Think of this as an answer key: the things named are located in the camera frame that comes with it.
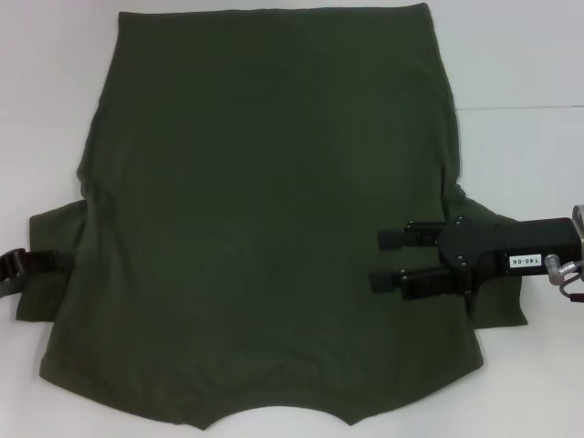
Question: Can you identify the dark green shirt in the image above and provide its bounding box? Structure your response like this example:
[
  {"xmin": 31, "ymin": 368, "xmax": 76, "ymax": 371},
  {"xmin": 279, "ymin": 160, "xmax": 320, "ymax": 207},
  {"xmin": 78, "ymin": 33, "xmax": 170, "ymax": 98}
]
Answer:
[{"xmin": 13, "ymin": 2, "xmax": 529, "ymax": 419}]

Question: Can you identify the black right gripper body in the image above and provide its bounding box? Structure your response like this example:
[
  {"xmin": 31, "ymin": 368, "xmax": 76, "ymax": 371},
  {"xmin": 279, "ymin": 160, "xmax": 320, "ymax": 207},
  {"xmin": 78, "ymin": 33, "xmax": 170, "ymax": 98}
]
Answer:
[{"xmin": 435, "ymin": 216, "xmax": 583, "ymax": 296}]

